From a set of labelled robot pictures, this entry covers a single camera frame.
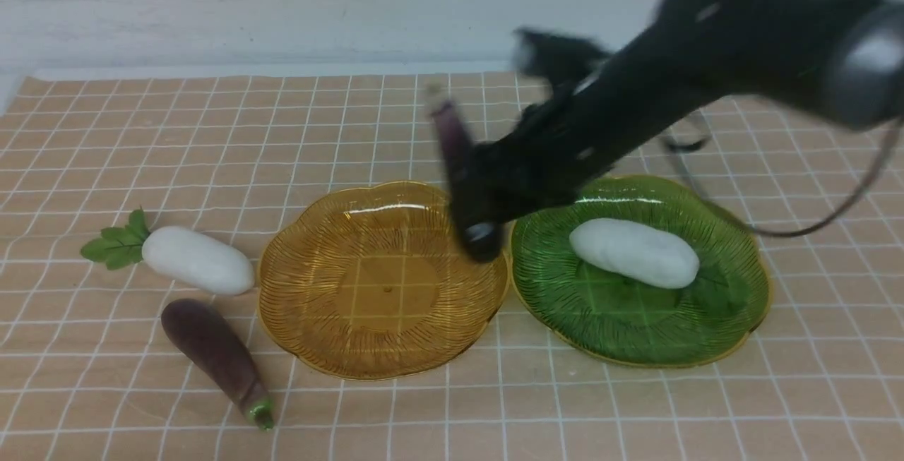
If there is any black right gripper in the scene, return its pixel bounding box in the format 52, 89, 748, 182
448, 80, 615, 264

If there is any dark purple eggplant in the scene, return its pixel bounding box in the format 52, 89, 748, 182
426, 85, 474, 186

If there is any white radish with green leaves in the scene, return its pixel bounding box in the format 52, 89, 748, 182
80, 209, 256, 296

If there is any purple eggplant green stem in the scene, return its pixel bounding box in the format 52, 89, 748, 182
160, 298, 275, 430

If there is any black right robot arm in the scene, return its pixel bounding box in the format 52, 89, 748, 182
430, 0, 903, 263

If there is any green glass plate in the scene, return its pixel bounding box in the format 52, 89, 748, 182
510, 175, 773, 369

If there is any amber glass plate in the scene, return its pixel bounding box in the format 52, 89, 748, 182
258, 181, 511, 381

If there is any orange checkered tablecloth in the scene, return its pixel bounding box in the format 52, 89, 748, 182
1, 73, 902, 460

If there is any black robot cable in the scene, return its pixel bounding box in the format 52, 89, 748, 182
657, 112, 904, 239

